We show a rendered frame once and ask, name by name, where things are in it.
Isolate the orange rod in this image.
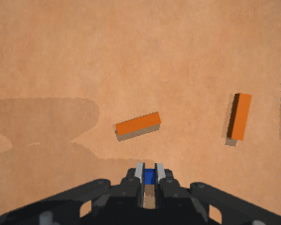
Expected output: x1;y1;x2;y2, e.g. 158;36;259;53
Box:
227;93;252;141
115;112;161;136

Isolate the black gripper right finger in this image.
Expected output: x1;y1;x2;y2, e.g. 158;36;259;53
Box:
155;163;281;225

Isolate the small blue block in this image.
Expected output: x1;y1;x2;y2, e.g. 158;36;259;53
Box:
144;169;155;185

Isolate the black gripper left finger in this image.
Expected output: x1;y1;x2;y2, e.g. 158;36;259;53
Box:
0;162;145;225

